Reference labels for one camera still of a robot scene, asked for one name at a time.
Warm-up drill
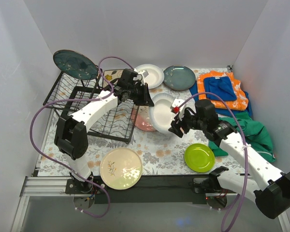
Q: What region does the white bowl plate front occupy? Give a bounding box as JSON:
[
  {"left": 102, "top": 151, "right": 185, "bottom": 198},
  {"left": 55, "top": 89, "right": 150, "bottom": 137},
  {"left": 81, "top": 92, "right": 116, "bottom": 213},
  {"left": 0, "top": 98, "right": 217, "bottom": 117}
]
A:
[{"left": 149, "top": 93, "right": 175, "bottom": 136}]

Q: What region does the white bowl plate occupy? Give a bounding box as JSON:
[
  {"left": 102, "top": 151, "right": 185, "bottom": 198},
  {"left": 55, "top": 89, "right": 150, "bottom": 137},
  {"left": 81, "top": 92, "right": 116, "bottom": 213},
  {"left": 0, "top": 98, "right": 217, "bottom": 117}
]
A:
[
  {"left": 135, "top": 64, "right": 164, "bottom": 89},
  {"left": 149, "top": 93, "right": 175, "bottom": 136}
]

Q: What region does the black wire dish rack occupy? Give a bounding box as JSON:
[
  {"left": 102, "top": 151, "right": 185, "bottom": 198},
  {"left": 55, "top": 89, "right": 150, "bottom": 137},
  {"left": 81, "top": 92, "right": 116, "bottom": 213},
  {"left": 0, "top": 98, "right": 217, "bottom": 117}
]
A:
[{"left": 44, "top": 72, "right": 138, "bottom": 144}]

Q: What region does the large dark teal plate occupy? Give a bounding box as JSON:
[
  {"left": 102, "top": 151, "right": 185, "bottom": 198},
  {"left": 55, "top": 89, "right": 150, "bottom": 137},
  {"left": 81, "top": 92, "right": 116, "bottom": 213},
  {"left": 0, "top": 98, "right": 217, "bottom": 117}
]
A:
[{"left": 53, "top": 49, "right": 99, "bottom": 81}]

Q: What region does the cream green plate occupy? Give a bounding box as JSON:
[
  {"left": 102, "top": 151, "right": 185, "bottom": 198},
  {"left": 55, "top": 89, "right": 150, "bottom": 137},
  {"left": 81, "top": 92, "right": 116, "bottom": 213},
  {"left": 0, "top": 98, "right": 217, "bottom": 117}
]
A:
[{"left": 100, "top": 148, "right": 143, "bottom": 190}]

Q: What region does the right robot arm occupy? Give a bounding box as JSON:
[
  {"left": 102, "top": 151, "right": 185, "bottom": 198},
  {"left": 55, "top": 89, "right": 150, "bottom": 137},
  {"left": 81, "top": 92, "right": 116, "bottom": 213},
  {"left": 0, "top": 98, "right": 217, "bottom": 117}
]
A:
[{"left": 169, "top": 99, "right": 290, "bottom": 219}]

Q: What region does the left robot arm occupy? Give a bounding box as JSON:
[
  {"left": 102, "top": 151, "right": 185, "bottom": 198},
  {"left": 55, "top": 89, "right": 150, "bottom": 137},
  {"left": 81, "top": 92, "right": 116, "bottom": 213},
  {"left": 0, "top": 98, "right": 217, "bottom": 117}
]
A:
[{"left": 54, "top": 69, "right": 154, "bottom": 193}]

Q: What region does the pink cream plate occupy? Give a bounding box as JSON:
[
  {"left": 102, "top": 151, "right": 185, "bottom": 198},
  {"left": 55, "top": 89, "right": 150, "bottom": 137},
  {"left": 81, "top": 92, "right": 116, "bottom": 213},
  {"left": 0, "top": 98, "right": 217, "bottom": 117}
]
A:
[{"left": 131, "top": 106, "right": 156, "bottom": 132}]

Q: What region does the square floral plate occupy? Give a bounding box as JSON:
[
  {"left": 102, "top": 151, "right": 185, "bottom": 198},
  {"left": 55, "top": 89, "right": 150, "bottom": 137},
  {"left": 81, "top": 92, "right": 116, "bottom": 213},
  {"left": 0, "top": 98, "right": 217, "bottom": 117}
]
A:
[{"left": 102, "top": 69, "right": 123, "bottom": 90}]

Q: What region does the dark blue cloth underneath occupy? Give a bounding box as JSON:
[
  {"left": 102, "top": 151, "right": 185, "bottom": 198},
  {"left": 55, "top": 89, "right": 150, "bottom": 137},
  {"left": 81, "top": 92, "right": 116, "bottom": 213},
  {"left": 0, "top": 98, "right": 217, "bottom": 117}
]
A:
[{"left": 189, "top": 83, "right": 253, "bottom": 118}]

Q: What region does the lime green plate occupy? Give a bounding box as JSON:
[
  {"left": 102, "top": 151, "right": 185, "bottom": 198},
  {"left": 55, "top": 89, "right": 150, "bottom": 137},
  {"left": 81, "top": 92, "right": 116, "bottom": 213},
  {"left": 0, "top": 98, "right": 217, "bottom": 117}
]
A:
[{"left": 184, "top": 143, "right": 215, "bottom": 173}]

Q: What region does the small teal plate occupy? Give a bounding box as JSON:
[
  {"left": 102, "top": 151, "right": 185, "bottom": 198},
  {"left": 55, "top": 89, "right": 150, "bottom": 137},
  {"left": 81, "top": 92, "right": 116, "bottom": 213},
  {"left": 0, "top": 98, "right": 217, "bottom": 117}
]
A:
[{"left": 163, "top": 65, "right": 196, "bottom": 91}]

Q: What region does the blue folded cloth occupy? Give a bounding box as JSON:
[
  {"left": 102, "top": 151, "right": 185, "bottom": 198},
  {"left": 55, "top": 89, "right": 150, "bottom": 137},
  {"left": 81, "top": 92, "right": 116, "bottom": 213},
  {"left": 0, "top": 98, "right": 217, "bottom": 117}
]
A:
[{"left": 203, "top": 76, "right": 237, "bottom": 102}]

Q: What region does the orange floral cloth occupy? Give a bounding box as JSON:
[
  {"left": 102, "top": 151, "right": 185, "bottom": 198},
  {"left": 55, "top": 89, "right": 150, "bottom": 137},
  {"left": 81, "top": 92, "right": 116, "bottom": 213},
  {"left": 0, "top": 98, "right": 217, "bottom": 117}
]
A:
[{"left": 197, "top": 71, "right": 249, "bottom": 111}]

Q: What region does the green jacket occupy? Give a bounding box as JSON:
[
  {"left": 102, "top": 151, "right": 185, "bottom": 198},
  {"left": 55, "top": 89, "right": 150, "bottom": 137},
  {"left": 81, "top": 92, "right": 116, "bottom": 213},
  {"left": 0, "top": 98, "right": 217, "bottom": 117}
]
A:
[{"left": 208, "top": 112, "right": 276, "bottom": 162}]

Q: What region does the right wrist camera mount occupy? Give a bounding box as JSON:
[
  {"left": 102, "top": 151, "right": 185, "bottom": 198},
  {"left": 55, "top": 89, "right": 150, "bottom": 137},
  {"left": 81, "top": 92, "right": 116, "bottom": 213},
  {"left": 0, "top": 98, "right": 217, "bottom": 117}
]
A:
[{"left": 171, "top": 99, "right": 186, "bottom": 119}]

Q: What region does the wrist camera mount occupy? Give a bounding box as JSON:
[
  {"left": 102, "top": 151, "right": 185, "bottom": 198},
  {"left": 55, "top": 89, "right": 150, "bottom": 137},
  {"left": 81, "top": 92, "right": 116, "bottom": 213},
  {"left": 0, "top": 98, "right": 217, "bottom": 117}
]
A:
[
  {"left": 171, "top": 99, "right": 186, "bottom": 119},
  {"left": 134, "top": 69, "right": 149, "bottom": 79}
]

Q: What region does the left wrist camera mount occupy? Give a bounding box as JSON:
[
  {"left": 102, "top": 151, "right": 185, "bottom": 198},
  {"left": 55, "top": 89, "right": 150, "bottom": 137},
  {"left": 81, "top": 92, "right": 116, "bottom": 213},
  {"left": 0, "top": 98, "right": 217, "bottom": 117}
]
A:
[{"left": 134, "top": 69, "right": 149, "bottom": 79}]

